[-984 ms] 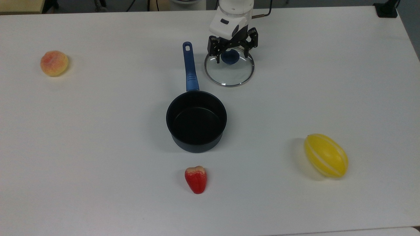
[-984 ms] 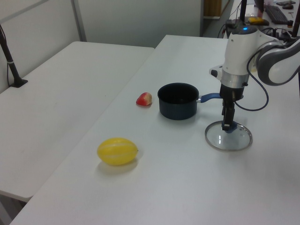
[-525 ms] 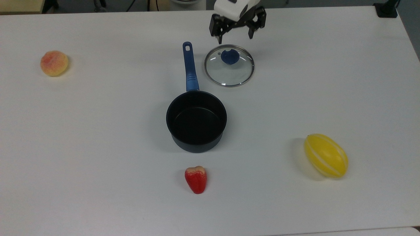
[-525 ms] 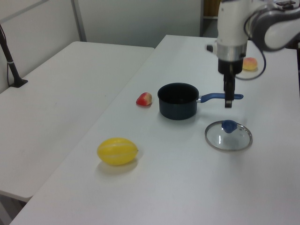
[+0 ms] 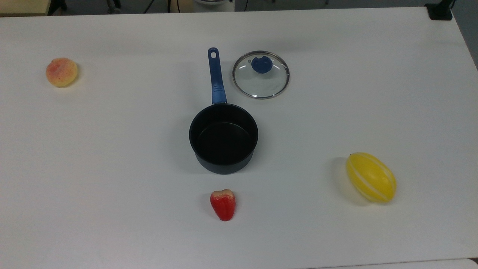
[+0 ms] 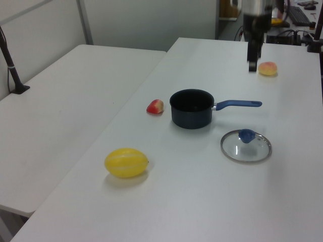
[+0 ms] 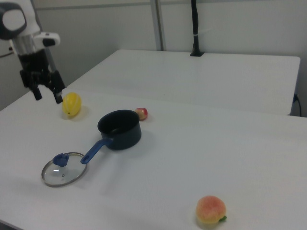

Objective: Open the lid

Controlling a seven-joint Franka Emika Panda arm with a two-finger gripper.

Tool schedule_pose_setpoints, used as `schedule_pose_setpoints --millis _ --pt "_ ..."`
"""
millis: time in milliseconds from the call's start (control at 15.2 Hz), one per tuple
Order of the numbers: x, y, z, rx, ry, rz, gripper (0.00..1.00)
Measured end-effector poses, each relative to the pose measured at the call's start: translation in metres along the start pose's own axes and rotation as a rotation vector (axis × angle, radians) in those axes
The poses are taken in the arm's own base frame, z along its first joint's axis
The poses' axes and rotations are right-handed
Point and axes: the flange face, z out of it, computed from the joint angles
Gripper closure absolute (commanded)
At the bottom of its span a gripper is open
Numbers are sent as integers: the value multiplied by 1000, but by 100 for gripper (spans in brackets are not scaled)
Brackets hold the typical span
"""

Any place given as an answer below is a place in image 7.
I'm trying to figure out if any grey metal partition post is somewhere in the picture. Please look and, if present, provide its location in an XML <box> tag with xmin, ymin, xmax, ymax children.
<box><xmin>151</xmin><ymin>0</ymin><xmax>166</xmax><ymax>51</ymax></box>

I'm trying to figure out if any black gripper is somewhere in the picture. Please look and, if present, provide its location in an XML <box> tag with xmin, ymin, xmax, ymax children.
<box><xmin>18</xmin><ymin>49</ymin><xmax>66</xmax><ymax>104</ymax></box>

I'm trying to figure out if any dark blue saucepan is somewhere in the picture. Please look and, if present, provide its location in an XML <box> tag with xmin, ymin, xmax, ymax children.
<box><xmin>80</xmin><ymin>109</ymin><xmax>142</xmax><ymax>165</ymax></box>

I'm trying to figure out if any yellow striped melon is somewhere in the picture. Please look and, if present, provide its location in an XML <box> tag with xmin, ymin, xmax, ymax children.
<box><xmin>62</xmin><ymin>92</ymin><xmax>82</xmax><ymax>118</ymax></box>

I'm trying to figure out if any black wall cable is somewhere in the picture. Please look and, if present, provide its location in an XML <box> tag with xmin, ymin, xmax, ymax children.
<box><xmin>294</xmin><ymin>94</ymin><xmax>302</xmax><ymax>116</ymax></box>

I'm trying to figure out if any glass lid with blue knob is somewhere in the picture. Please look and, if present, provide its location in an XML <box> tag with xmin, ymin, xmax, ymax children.
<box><xmin>41</xmin><ymin>152</ymin><xmax>88</xmax><ymax>188</ymax></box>

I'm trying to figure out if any orange pink peach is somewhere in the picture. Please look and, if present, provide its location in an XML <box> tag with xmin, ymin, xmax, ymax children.
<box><xmin>195</xmin><ymin>195</ymin><xmax>227</xmax><ymax>225</ymax></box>

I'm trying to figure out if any black pole with white band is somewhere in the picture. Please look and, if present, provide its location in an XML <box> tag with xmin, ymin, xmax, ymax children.
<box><xmin>190</xmin><ymin>0</ymin><xmax>204</xmax><ymax>57</ymax></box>

